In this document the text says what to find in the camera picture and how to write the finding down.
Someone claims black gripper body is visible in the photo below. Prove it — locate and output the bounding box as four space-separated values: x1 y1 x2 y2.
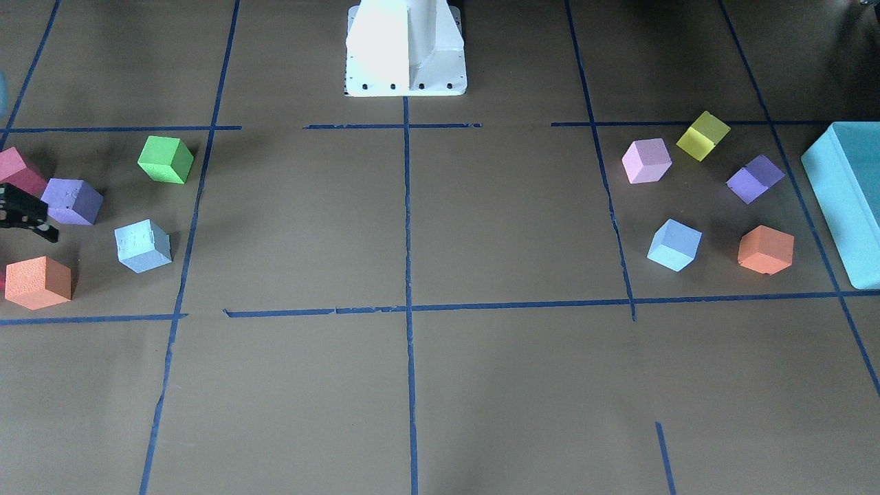
1 183 48 230

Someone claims light blue block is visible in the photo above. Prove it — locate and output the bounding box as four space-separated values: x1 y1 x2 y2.
114 219 172 273
647 219 702 272

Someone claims dark red foam block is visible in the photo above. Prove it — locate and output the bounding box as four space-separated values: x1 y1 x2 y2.
1 147 48 199

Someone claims purple foam block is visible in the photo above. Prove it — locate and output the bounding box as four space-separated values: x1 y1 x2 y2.
41 178 103 226
726 155 785 205

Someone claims orange foam block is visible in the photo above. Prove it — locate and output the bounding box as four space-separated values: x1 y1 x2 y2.
736 225 795 274
4 256 72 310

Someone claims green foam block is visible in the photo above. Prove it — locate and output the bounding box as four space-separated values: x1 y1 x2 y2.
136 135 194 184

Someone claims pink foam block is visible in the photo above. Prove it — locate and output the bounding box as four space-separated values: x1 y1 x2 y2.
621 137 672 184

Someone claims yellow foam block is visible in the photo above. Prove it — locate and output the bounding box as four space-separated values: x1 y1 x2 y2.
676 111 730 162

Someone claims teal plastic bin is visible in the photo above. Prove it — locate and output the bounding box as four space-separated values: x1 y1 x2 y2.
801 121 879 289

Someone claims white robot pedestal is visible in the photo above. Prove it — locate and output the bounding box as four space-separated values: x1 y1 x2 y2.
344 1 468 98

